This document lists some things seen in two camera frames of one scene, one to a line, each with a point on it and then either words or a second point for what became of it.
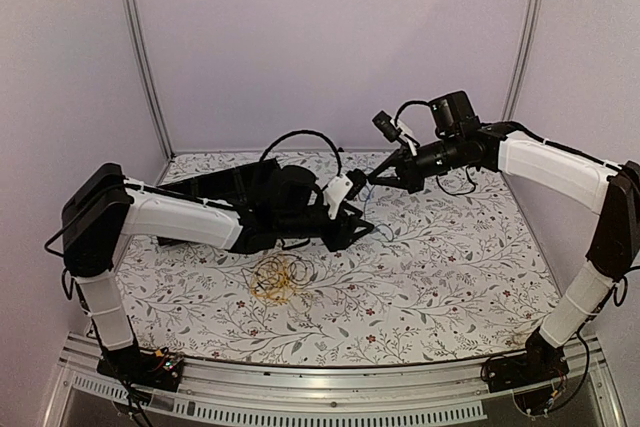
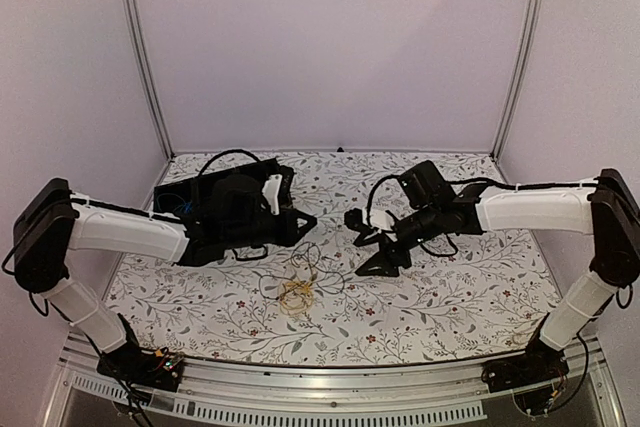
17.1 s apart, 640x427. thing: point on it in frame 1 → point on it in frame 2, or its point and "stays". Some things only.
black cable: x=271 y=275 → x=305 y=256
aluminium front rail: x=424 y=394 stays
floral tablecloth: x=451 y=275 stays
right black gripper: x=408 y=175 → x=387 y=253
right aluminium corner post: x=529 y=33 stays
